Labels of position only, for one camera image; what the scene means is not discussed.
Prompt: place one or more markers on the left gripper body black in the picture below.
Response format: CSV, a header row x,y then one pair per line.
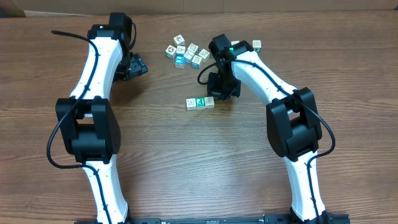
x,y
130,65

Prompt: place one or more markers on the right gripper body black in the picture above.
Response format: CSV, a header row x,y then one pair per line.
x,y
225,85

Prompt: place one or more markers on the white block red side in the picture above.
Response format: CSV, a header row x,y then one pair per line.
x,y
209,102

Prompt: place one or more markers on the white block green side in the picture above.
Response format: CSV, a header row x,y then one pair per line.
x,y
200,103

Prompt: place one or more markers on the white block butterfly picture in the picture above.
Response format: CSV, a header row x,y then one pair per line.
x,y
191,104

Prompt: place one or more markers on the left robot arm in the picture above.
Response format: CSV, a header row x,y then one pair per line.
x,y
87,135

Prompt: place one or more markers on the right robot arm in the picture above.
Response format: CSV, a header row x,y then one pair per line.
x,y
294,126

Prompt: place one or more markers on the white block tilted centre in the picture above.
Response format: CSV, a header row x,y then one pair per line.
x,y
196,61

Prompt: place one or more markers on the block red circle green side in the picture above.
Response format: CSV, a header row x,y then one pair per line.
x,y
171,51

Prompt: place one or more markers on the white block teal side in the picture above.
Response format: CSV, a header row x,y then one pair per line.
x,y
188,56

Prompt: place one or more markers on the white block green grid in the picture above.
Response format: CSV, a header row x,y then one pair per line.
x,y
193,48

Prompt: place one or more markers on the white block behind blue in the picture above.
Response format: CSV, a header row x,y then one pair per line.
x,y
180,50

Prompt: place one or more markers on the block with red picture top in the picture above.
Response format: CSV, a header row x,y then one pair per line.
x,y
179,40

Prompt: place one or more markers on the white block teal far right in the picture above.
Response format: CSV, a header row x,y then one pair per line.
x,y
257,46

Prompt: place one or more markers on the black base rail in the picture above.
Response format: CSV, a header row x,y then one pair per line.
x,y
211,221

